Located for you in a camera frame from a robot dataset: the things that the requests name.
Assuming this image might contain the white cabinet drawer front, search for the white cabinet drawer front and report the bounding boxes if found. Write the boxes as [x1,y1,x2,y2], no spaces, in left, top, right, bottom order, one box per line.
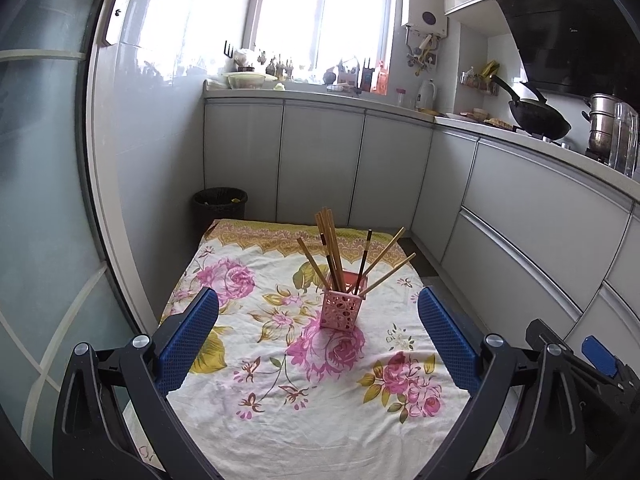
[439,212,584,342]
[459,139,634,312]

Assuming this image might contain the white water heater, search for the white water heater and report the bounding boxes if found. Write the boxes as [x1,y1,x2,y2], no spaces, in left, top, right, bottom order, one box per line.
[400,0,449,40]

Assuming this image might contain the utensil caddy with handle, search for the utensil caddy with handle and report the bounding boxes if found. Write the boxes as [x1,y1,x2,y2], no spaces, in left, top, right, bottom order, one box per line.
[337,57,362,88]

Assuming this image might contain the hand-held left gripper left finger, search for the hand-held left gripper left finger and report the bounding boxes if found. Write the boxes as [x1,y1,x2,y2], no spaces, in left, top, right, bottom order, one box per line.
[52,287,226,480]

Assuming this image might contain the pink perforated chopstick holder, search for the pink perforated chopstick holder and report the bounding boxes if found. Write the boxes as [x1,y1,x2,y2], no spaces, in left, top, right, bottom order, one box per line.
[319,270,370,331]

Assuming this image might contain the set of wooden chopsticks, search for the set of wooden chopsticks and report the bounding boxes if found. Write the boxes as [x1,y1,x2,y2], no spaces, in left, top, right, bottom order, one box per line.
[296,206,417,298]

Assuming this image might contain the black range hood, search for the black range hood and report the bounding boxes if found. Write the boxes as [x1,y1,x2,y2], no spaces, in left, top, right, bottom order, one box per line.
[490,0,640,98]

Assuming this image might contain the metal door handle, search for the metal door handle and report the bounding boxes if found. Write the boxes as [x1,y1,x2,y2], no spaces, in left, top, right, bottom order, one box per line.
[102,0,149,47]

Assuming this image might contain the white kettle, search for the white kettle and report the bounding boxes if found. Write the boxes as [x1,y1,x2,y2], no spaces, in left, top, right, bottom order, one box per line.
[416,79,438,111]

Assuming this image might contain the black woven trash bin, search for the black woven trash bin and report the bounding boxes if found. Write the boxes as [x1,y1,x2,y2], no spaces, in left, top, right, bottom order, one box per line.
[192,187,249,233]

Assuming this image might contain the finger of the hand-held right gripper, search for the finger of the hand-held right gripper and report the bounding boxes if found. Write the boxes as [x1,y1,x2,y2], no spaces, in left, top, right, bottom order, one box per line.
[525,317,626,401]
[581,335,640,392]

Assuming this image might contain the pale green bowl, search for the pale green bowl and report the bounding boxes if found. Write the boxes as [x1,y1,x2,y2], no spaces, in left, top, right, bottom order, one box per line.
[222,71,278,90]

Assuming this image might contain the black wok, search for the black wok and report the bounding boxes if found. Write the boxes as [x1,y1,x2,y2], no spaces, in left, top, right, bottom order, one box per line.
[490,75,572,141]

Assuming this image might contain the white cabinet door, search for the white cabinet door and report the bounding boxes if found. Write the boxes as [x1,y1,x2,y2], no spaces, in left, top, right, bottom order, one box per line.
[277,102,367,229]
[350,115,434,234]
[411,127,479,264]
[204,100,287,224]

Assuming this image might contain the kitchen window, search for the kitchen window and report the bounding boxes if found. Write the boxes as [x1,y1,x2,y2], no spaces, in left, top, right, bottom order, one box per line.
[242,0,396,83]

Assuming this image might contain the frosted glass sliding door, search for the frosted glass sliding door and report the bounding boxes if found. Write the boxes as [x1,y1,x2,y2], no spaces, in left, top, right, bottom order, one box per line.
[0,0,168,480]

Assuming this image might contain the wall spice rack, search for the wall spice rack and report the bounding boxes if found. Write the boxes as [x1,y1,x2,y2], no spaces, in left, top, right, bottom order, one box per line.
[460,67,501,96]

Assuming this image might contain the clear glass pitcher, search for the clear glass pitcher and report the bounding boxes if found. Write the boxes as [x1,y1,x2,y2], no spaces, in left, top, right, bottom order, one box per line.
[610,101,640,176]

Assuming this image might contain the floral printed cloth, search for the floral printed cloth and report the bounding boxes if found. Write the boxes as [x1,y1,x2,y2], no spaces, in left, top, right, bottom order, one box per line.
[122,217,506,480]

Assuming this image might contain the gas stove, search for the gas stove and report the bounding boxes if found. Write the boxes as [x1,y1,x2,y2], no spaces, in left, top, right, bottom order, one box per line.
[520,130,613,166]

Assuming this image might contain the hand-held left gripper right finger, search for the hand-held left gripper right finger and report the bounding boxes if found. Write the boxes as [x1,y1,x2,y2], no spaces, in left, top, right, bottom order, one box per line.
[417,286,587,480]

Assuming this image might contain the row of small bottles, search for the row of small bottles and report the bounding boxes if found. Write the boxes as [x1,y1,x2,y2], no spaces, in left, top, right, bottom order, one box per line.
[257,52,296,81]

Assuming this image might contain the orange red package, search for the orange red package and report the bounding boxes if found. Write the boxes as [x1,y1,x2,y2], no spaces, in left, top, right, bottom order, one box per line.
[372,60,390,95]

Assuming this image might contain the steel steamer pot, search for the steel steamer pot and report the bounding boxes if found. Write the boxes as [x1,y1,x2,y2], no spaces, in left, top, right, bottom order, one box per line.
[581,92,626,153]

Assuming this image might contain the water heater pipes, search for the water heater pipes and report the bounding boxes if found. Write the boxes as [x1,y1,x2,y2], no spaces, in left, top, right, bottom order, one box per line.
[405,27,436,77]

